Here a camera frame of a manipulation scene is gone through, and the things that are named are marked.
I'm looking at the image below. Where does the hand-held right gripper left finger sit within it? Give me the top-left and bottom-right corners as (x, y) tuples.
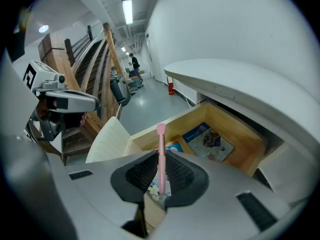
(59, 149), (161, 240)

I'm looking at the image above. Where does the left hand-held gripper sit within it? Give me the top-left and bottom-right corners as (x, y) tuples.
(22, 59), (100, 142)

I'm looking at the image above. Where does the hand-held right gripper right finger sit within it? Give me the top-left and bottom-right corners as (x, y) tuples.
(149, 149), (310, 240)

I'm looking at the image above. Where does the pink cone-shaped stick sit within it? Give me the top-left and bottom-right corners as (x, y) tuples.
(156, 122), (168, 196)

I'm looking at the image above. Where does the wooden tray with items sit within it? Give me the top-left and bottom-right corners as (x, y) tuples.
(85, 101), (267, 235)

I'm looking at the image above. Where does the dark grey machine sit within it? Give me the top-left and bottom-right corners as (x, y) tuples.
(109, 74), (133, 107)

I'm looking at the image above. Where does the wooden staircase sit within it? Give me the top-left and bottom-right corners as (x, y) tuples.
(36, 22), (126, 165)

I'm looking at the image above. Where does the floral printed packet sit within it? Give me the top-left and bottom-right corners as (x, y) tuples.
(147, 178), (174, 205)

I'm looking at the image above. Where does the small teal packet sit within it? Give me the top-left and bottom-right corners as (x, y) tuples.
(165, 141), (184, 153)

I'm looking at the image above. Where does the red fire extinguisher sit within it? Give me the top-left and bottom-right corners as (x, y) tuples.
(166, 75), (176, 96)

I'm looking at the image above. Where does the person's black striped shirt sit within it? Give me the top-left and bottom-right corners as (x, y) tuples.
(4, 5), (34, 63)

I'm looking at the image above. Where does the ceiling lamp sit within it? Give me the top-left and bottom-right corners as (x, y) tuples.
(121, 0), (134, 26)

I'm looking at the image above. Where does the white wall cable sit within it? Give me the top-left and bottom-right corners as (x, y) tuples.
(178, 83), (196, 109)

